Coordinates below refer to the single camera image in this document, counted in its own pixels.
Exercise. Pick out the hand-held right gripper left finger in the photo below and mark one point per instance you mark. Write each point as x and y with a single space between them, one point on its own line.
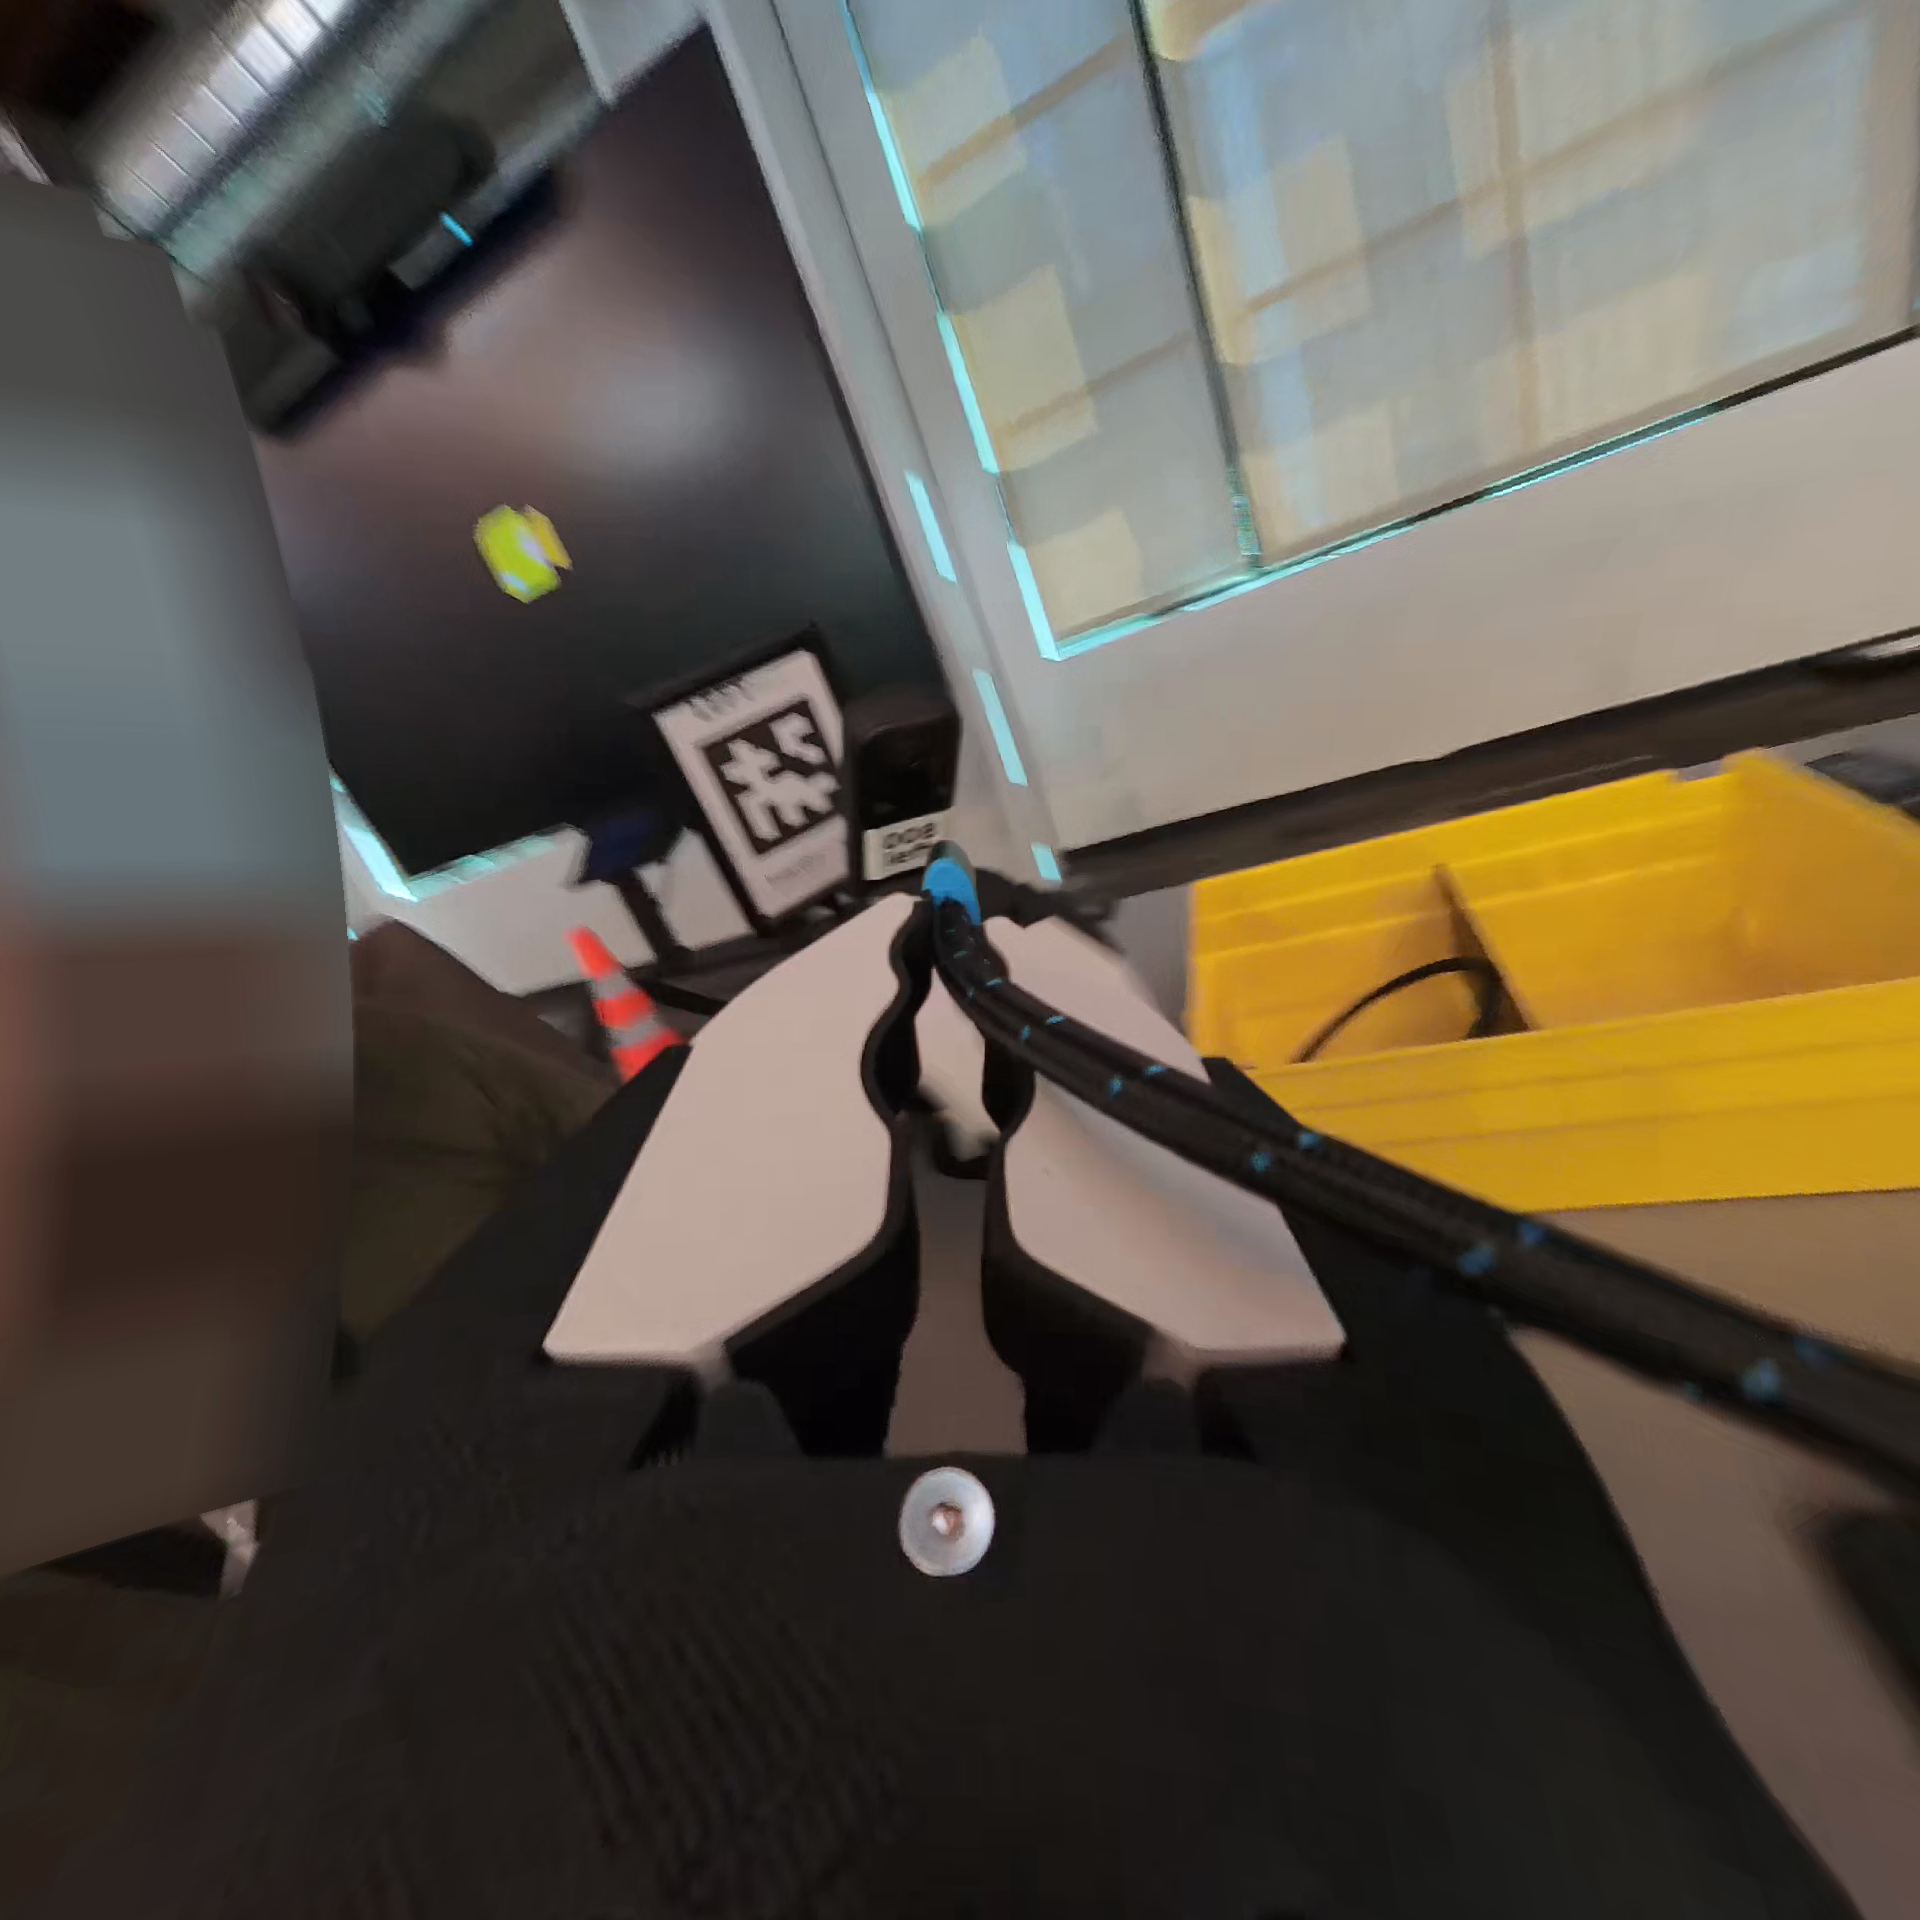
722 1201

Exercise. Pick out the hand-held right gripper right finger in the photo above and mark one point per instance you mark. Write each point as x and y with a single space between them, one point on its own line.
1141 1260

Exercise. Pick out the black silver hdmi switch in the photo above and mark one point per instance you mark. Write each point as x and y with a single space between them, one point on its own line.
1409 977

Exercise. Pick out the yellow plastic bin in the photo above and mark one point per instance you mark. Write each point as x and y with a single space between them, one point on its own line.
1652 1110

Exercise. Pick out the orange traffic cone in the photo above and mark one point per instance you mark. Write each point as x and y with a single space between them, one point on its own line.
629 1019

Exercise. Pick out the person's olive shirt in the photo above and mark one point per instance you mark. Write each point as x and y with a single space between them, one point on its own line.
451 1124

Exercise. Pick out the yellow green sticker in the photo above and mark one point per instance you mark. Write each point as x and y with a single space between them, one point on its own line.
523 554

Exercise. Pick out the large glass window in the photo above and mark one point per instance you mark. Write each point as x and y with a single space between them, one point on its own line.
1500 271

